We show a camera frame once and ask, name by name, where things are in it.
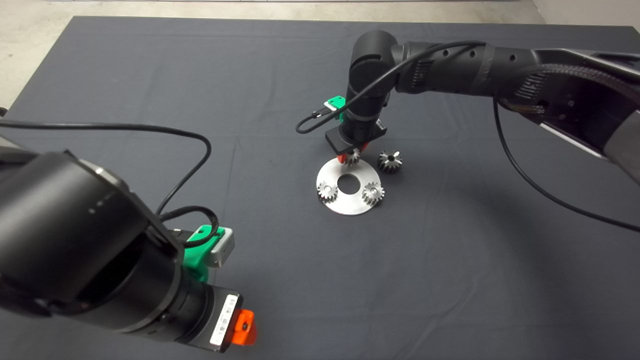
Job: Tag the right green camera mount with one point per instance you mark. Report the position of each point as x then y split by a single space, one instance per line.
336 102

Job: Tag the round metal plate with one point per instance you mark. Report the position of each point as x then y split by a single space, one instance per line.
350 205

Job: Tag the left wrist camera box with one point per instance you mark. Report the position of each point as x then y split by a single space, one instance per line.
221 249

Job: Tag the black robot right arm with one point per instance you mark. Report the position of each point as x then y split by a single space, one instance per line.
450 67

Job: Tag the left green camera mount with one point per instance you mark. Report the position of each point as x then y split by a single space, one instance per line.
196 259

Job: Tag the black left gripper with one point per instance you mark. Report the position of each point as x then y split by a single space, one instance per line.
216 319

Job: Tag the small dark steel gear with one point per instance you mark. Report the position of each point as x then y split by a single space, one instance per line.
353 158

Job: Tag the dark grey table cloth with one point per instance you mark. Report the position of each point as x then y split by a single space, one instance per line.
250 75

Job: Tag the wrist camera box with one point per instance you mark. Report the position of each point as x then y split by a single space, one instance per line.
221 249
330 107

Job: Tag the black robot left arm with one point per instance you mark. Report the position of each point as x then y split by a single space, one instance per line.
75 220

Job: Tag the larger steel gear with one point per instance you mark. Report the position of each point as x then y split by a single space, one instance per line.
390 161

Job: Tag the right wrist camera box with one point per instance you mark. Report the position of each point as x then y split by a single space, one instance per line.
330 107

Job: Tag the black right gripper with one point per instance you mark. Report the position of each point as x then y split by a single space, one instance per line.
356 136

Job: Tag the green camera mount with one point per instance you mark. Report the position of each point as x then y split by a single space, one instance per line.
336 102
196 259

